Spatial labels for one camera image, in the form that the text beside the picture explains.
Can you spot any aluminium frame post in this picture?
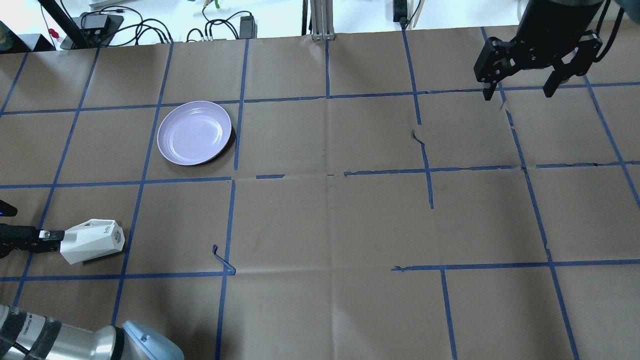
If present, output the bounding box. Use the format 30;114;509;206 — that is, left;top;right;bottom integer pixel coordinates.
308;0;336;43

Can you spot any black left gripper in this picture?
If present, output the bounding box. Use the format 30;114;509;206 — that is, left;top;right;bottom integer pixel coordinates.
0;223;66;258

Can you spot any white faceted cup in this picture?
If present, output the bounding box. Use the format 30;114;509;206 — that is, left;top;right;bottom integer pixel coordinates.
59;218;126;265

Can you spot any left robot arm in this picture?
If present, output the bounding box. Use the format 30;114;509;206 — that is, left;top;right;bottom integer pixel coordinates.
0;219;185;360

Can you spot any black device on stand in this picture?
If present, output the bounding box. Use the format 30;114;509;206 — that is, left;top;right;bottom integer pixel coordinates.
38;0;124;50

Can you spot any lavender plate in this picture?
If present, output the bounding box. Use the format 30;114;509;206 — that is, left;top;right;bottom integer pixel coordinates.
156;100;233;166

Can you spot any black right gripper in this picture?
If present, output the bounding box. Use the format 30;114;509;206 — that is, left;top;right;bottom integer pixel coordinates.
473;30;603;101

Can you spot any black cable bundle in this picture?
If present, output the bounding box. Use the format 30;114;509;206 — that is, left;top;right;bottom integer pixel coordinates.
60;0;253;47

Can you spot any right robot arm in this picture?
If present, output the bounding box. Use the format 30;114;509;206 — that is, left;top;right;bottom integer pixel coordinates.
473;0;639;101

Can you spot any black power adapter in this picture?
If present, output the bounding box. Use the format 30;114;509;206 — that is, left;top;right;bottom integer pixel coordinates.
238;14;258;40

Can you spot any black plug adapter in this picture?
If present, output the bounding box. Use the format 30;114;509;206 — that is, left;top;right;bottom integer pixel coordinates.
391;0;409;24

